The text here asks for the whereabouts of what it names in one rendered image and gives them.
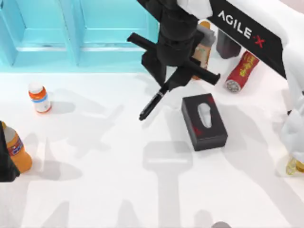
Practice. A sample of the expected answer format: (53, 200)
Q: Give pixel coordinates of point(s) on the black marker pen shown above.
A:
(152, 104)

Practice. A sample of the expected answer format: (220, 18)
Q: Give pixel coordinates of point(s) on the dark brown cup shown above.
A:
(226, 46)

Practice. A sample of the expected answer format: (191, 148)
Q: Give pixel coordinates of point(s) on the black tissue box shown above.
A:
(204, 123)

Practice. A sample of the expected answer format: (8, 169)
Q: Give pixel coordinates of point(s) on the red and gold can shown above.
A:
(241, 72)

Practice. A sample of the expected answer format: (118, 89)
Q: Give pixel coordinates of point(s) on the light blue rack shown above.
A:
(71, 33)

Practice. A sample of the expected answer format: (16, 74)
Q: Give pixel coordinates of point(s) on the small orange and white bottle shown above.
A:
(40, 98)

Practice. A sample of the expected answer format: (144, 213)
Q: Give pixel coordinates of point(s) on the gold trophy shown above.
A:
(294, 166)

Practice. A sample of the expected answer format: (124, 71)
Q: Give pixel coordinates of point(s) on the grey round object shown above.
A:
(220, 225)

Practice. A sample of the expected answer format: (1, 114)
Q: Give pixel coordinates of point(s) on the large orange drink bottle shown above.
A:
(20, 152)

